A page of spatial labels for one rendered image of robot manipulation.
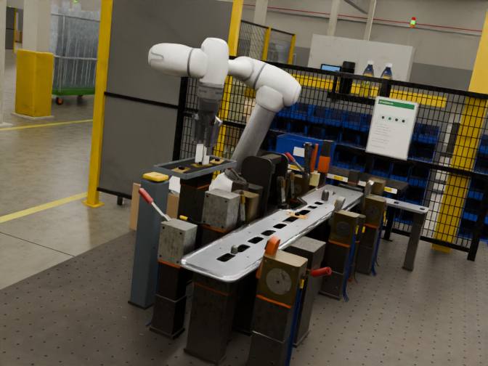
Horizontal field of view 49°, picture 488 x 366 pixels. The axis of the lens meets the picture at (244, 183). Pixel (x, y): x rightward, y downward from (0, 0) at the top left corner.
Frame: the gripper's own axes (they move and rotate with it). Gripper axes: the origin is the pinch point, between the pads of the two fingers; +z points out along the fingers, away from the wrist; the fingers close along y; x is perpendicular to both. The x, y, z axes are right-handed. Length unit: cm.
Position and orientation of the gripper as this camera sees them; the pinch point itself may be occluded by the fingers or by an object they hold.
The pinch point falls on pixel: (202, 154)
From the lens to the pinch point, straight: 197.5
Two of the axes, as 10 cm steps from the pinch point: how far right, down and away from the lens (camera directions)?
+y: 7.8, 2.5, -5.7
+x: 6.0, -1.1, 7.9
